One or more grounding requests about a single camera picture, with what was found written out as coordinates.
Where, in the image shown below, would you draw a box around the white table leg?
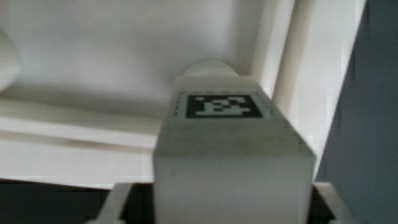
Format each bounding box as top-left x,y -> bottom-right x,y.
153,60 -> 315,224

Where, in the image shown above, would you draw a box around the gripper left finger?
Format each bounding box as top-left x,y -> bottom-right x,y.
95,183 -> 155,224

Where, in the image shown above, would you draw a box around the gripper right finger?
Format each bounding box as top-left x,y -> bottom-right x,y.
310,182 -> 361,224

